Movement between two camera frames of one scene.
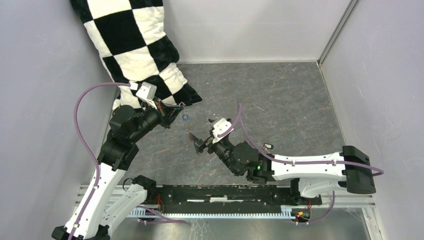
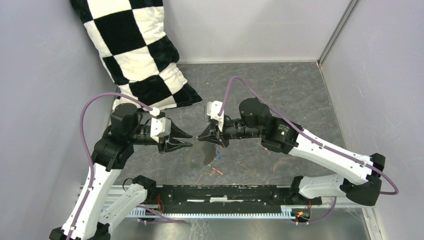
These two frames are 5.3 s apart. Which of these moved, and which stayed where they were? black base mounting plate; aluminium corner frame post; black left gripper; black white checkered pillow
Moved: black left gripper
Stayed: black white checkered pillow; black base mounting plate; aluminium corner frame post
